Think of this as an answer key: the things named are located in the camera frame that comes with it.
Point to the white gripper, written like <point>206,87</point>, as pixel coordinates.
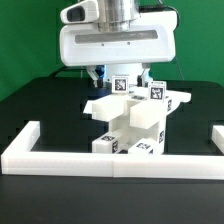
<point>103,32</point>

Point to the white tagged cube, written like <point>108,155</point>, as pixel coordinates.
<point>119,84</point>
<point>156,90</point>

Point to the white chair back frame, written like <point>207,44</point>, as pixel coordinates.
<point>143,113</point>

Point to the white chair seat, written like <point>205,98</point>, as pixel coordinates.
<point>131,135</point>

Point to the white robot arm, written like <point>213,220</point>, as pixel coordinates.
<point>131,70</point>

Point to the white marker sheet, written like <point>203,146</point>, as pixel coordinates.
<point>88,107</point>

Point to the white part at right edge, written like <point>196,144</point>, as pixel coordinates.
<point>218,136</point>

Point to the white U-shaped boundary frame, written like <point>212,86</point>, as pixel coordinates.
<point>19,158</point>

